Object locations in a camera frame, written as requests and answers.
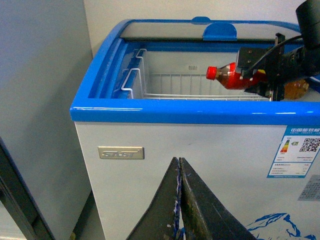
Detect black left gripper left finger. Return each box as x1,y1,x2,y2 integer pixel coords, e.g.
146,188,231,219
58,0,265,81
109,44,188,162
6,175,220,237
127,157,181,240

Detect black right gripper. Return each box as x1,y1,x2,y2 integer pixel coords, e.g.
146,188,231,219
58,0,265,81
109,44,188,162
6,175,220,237
236,33,303,102

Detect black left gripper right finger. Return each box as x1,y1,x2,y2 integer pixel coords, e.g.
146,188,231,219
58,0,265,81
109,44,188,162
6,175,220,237
179,157,256,240

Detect red iced tea bottle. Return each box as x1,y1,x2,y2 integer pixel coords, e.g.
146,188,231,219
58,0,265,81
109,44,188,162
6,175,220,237
206,62,310,100

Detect energy efficiency label sticker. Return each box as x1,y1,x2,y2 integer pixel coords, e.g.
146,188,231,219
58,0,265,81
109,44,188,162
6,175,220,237
267,125,320,178

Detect silver brand logo plate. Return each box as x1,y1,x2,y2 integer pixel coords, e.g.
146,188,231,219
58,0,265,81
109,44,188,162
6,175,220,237
97,146,145,160

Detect sliding glass freezer lid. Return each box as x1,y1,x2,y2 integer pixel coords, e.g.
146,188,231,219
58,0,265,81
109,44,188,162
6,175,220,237
120,20,305,41

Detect pale blue instruction sticker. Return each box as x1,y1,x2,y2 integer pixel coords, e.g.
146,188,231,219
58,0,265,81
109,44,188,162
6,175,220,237
298,175,320,201

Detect white blue chest freezer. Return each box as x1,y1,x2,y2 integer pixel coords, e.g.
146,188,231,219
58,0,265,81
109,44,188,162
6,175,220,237
70,17,320,240

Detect dark framed panel at left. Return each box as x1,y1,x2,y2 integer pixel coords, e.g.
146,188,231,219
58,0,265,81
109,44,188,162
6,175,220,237
0,140,54,240

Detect black cable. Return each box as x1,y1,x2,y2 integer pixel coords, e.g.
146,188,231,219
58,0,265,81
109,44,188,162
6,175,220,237
240,34,305,78

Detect blue freezer lid handle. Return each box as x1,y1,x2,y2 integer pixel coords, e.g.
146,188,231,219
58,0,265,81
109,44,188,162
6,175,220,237
202,22,237,41

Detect white wire freezer basket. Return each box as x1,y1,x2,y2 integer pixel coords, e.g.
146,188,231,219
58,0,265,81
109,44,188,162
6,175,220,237
120,48,265,101

